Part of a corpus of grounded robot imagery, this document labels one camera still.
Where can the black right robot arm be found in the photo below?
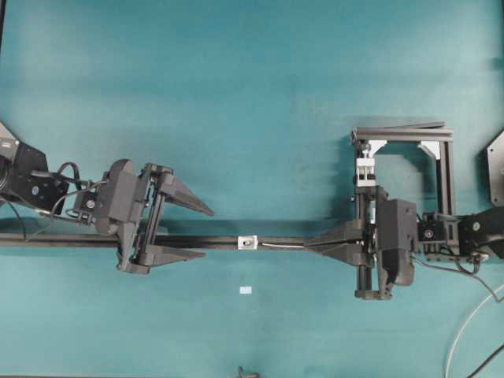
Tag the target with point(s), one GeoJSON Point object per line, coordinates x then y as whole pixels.
{"type": "Point", "coordinates": [466, 241]}

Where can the black aluminium extrusion rail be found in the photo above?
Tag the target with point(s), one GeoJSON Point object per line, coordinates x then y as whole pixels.
{"type": "Point", "coordinates": [205, 242]}

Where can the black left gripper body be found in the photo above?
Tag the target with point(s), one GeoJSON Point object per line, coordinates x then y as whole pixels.
{"type": "Point", "coordinates": [129, 207]}

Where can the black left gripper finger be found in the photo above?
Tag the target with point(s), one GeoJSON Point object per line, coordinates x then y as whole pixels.
{"type": "Point", "coordinates": [179, 194]}
{"type": "Point", "coordinates": [168, 255]}

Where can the black extrusion frame stand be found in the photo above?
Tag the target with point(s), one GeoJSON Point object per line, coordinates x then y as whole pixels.
{"type": "Point", "coordinates": [414, 158]}

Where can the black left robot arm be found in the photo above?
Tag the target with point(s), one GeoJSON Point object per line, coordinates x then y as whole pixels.
{"type": "Point", "coordinates": [26, 179]}

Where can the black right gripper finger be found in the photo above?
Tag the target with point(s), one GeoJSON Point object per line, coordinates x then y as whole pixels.
{"type": "Point", "coordinates": [348, 231]}
{"type": "Point", "coordinates": [349, 253]}

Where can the white clamp block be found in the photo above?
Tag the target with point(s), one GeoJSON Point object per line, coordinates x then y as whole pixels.
{"type": "Point", "coordinates": [365, 172]}

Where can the silver metal corner fitting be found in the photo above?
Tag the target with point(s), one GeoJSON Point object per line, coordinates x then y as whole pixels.
{"type": "Point", "coordinates": [247, 242]}

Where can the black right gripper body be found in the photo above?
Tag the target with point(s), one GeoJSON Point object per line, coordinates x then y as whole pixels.
{"type": "Point", "coordinates": [390, 238]}

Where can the small white tape label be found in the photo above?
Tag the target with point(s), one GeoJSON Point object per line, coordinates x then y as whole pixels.
{"type": "Point", "coordinates": [245, 290]}

